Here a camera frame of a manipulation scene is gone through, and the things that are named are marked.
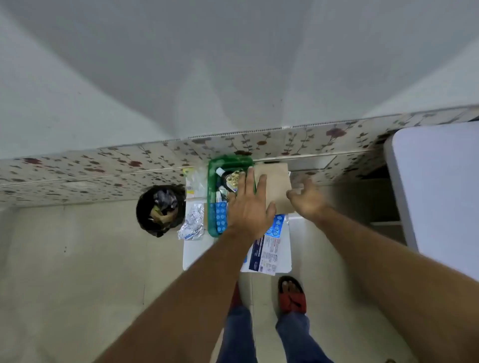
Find person's right hand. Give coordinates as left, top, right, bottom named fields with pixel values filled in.
left=286, top=177, right=331, bottom=222

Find person's left hand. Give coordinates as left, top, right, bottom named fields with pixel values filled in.
left=226, top=168, right=278, bottom=241

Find person's right forearm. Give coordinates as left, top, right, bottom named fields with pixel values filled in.
left=314, top=207, right=479, bottom=363

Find person's left forearm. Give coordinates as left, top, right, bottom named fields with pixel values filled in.
left=94, top=228, right=259, bottom=363

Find light blue blister pack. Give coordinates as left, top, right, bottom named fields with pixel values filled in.
left=265, top=214, right=286, bottom=239

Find brown cardboard box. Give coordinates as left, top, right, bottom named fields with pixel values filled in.
left=254, top=163, right=295, bottom=215

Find green plastic basket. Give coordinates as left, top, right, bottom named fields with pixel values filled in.
left=207, top=155, right=256, bottom=238

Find clear plastic bag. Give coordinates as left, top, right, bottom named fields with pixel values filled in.
left=184, top=166, right=209, bottom=199

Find blue and white leaflet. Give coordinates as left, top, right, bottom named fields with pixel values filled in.
left=240, top=215, right=293, bottom=276

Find clear bag of blister packs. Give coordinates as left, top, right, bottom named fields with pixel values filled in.
left=177, top=203, right=205, bottom=241

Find black trash bin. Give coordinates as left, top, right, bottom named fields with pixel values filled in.
left=136, top=184, right=186, bottom=238

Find blue jeans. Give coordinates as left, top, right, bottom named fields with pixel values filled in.
left=216, top=305, right=334, bottom=363

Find white table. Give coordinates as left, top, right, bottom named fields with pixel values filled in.
left=383, top=120, right=479, bottom=282

